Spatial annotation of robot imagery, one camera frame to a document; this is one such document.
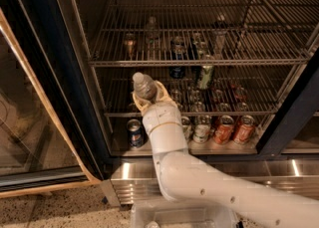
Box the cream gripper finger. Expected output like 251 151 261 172
133 93 152 114
155 81 172 103

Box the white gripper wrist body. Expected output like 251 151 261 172
143 102 181 134

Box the clear water bottle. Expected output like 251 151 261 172
133 72 158 101

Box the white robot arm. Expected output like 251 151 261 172
133 73 319 228

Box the blue can middle shelf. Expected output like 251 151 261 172
169 36 185 79

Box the green can middle shelf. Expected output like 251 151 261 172
191 32 213 90

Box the brown bottle middle shelf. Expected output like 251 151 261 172
124 33 137 59

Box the dark cola bottle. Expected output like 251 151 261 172
212 13 227 59

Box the open glass fridge door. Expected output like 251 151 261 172
0 0 110 198

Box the dark fridge centre mullion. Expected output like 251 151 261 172
256 49 319 159

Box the left blue Pepsi can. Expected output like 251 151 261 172
127 119 145 148

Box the left green white can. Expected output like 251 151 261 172
181 116 192 140

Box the left orange soda can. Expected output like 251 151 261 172
213 115 234 144

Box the orange soda can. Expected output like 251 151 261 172
233 115 255 144
213 115 234 144

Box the right orange soda can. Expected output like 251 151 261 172
233 115 255 144

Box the clear plastic bin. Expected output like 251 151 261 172
131 197 243 228

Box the middle wire shelf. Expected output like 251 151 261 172
103 66 283 118

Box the wire shelf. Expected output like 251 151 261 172
89 0 314 68
103 66 283 118

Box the top wire shelf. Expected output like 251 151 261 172
89 0 314 68

